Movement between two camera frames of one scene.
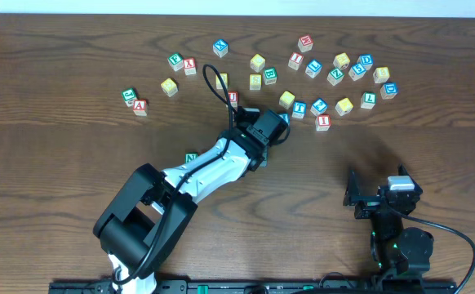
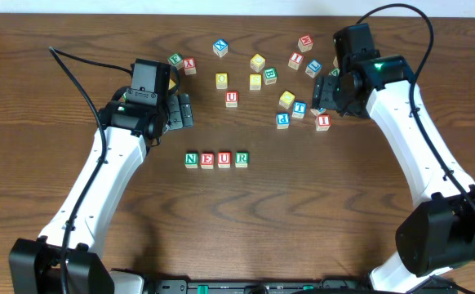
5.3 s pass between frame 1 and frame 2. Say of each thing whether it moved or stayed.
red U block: stayed
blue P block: stayed
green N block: stayed
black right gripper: moved
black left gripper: moved
